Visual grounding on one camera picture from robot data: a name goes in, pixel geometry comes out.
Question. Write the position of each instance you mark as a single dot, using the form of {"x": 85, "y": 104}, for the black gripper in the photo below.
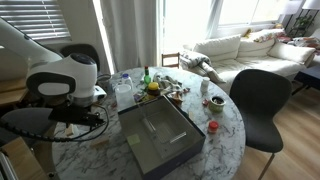
{"x": 75, "y": 115}

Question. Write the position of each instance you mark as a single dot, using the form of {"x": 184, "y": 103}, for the small wooden block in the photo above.
{"x": 69, "y": 130}

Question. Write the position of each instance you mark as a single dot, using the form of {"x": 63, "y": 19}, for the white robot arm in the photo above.
{"x": 50, "y": 75}

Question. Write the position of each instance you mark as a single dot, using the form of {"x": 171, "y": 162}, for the translucent plastic measuring cup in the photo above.
{"x": 75, "y": 130}

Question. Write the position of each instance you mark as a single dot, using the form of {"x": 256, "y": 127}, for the flat wooden block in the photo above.
{"x": 99, "y": 142}

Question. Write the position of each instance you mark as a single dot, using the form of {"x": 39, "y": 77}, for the metal cup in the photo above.
{"x": 104, "y": 81}

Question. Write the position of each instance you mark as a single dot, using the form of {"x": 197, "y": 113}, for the grey chair near left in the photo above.
{"x": 34, "y": 120}

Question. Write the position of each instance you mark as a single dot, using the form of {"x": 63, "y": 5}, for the large translucent plastic container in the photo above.
{"x": 124, "y": 96}

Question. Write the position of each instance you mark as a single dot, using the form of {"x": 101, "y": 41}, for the wooden side table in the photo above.
{"x": 12, "y": 92}

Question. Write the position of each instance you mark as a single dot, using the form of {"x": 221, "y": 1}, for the clear bottle blue cap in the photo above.
{"x": 126, "y": 79}

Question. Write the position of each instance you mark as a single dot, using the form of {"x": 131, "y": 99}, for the dark chair far left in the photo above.
{"x": 81, "y": 48}

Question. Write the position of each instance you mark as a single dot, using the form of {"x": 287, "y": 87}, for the dark chair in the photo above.
{"x": 81, "y": 48}
{"x": 259, "y": 95}

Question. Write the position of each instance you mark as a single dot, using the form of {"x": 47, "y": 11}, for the green glass bottle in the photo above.
{"x": 147, "y": 78}

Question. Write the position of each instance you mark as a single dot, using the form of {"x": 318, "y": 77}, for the jar with yellow lid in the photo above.
{"x": 153, "y": 89}

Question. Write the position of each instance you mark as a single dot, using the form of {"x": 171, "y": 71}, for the dark open cardboard box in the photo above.
{"x": 161, "y": 136}

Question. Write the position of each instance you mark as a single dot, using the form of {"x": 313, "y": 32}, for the crumpled cloth on table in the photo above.
{"x": 170, "y": 87}

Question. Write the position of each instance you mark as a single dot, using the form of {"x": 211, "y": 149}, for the small wooden chair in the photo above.
{"x": 170, "y": 60}

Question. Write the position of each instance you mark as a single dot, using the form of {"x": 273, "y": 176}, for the folded blanket on sofa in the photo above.
{"x": 200, "y": 64}

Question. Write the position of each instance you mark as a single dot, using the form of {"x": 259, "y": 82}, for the white pill bottle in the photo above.
{"x": 204, "y": 84}

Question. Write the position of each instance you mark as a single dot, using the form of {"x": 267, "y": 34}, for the small red lid jar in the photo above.
{"x": 213, "y": 126}

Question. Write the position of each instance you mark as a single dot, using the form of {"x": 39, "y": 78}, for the green ceramic bowl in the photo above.
{"x": 216, "y": 104}

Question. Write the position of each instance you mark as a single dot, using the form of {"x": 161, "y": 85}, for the dark chair right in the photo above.
{"x": 259, "y": 95}

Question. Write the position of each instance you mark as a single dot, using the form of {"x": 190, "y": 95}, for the white sofa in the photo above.
{"x": 232, "y": 54}

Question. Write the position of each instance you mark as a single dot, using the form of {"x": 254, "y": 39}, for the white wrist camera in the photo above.
{"x": 99, "y": 93}

